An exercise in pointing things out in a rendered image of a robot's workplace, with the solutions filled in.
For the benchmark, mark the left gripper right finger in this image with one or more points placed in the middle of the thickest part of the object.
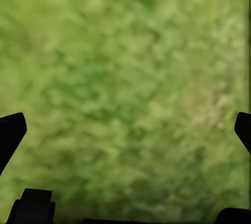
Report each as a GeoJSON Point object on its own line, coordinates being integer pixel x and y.
{"type": "Point", "coordinates": [243, 129]}

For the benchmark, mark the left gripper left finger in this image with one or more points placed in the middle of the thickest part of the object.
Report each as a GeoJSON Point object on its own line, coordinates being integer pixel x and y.
{"type": "Point", "coordinates": [12, 130]}

